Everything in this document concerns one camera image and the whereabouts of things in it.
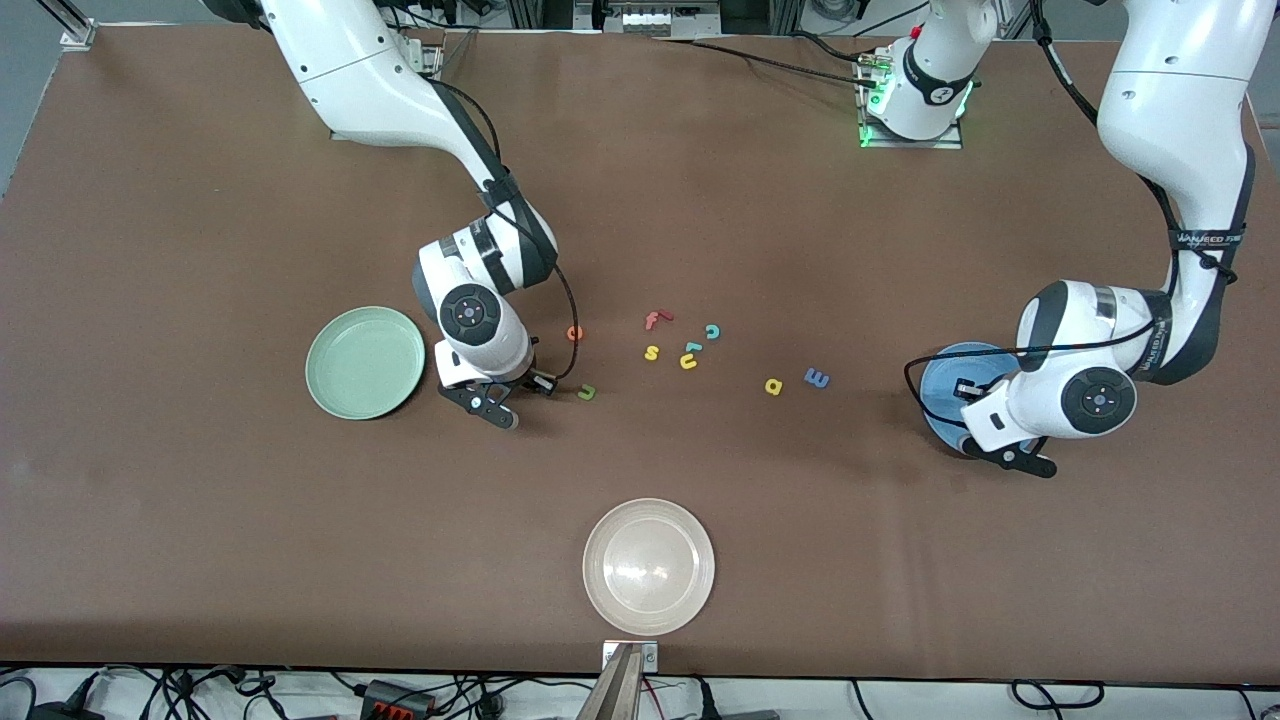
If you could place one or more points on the grey camera post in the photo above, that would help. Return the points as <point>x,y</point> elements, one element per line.
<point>615,695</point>

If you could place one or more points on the blue letter m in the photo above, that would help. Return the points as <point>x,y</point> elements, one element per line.
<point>817,378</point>

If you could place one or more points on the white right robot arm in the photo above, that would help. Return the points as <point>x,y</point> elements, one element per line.
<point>350,70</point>

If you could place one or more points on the beige plate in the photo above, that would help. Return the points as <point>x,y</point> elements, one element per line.
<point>648,567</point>

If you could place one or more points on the grey metal equipment box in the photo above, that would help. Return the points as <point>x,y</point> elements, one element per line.
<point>650,18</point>

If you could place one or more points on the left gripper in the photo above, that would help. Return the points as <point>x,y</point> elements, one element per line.
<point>966,388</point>

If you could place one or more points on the blue plate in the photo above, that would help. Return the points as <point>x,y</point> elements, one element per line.
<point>940,390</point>

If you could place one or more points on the red letter f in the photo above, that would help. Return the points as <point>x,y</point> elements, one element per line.
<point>652,321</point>

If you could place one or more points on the black power strip red switches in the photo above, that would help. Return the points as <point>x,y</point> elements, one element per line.
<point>395,700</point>

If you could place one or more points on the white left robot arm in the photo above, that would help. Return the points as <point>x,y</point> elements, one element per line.
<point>1170,100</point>

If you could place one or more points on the green plate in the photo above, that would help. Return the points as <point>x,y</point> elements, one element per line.
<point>365,363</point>

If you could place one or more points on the small metal mount bracket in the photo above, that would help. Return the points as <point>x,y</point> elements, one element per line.
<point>610,655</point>

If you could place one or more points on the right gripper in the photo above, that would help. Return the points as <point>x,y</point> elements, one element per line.
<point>527,379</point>

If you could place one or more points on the aluminium frame profile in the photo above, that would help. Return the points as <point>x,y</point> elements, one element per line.
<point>75,30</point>

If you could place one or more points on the black power adapter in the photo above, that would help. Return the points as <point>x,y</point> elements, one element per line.
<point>60,712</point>

